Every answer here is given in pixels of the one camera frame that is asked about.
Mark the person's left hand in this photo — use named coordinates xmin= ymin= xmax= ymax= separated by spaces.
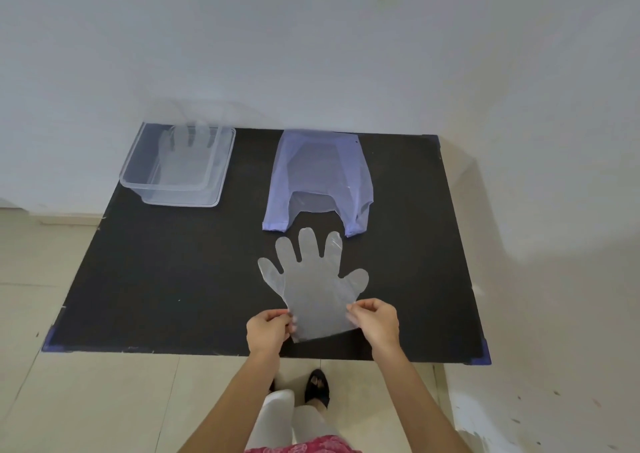
xmin=245 ymin=309 xmax=299 ymax=359

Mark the person's right hand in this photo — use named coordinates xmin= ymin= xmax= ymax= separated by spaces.
xmin=345 ymin=298 xmax=401 ymax=352

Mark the clear disposable plastic glove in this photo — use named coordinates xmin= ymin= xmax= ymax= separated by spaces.
xmin=157 ymin=123 xmax=215 ymax=189
xmin=257 ymin=227 xmax=370 ymax=343

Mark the person's left forearm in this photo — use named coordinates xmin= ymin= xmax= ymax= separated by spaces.
xmin=177 ymin=350 xmax=282 ymax=453

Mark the person's right forearm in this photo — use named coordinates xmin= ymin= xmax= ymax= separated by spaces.
xmin=371 ymin=345 xmax=472 ymax=453

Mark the white legging leg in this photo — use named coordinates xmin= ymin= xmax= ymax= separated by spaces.
xmin=245 ymin=389 xmax=296 ymax=451
xmin=292 ymin=404 xmax=335 ymax=444

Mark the blue table corner tape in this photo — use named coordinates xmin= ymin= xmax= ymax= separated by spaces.
xmin=464 ymin=337 xmax=492 ymax=367
xmin=41 ymin=327 xmax=72 ymax=354

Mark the pink floral skirt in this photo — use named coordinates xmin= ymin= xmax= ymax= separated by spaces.
xmin=243 ymin=435 xmax=363 ymax=453

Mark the blue translucent plastic bag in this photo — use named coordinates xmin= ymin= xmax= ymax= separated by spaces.
xmin=261 ymin=129 xmax=375 ymax=238

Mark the clear plastic storage container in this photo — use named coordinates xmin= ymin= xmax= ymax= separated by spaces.
xmin=119 ymin=122 xmax=237 ymax=209

